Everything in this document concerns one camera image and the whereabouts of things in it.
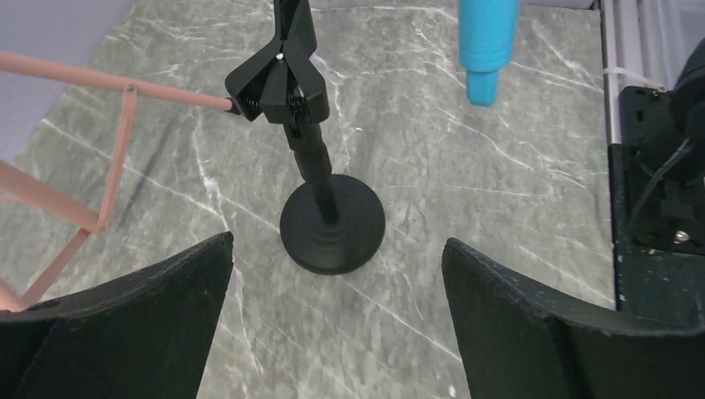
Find blue microphone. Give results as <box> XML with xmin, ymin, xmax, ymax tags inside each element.
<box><xmin>458</xmin><ymin>0</ymin><xmax>520</xmax><ymax>107</ymax></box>

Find pink music stand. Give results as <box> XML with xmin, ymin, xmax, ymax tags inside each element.
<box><xmin>1</xmin><ymin>46</ymin><xmax>260</xmax><ymax>300</ymax></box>

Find black round base mic stand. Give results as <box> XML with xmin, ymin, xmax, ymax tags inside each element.
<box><xmin>224</xmin><ymin>1</ymin><xmax>386</xmax><ymax>275</ymax></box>

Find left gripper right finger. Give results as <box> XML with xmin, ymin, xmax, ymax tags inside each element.
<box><xmin>441</xmin><ymin>238</ymin><xmax>704</xmax><ymax>398</ymax></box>

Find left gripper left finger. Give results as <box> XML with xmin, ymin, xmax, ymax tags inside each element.
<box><xmin>1</xmin><ymin>231</ymin><xmax>234</xmax><ymax>398</ymax></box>

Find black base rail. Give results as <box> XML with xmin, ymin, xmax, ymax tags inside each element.
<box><xmin>608</xmin><ymin>44</ymin><xmax>704</xmax><ymax>327</ymax></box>

